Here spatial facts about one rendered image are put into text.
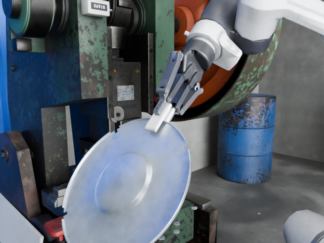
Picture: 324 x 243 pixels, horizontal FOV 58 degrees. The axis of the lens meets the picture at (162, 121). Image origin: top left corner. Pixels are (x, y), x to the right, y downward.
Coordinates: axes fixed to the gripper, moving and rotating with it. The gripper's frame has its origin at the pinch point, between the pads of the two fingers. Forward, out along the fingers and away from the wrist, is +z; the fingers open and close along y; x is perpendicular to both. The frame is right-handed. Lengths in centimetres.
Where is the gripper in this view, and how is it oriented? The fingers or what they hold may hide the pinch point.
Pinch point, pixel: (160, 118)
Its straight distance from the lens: 60.6
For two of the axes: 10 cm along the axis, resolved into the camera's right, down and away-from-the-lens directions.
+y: -4.8, -6.0, -6.4
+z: -4.7, 7.9, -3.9
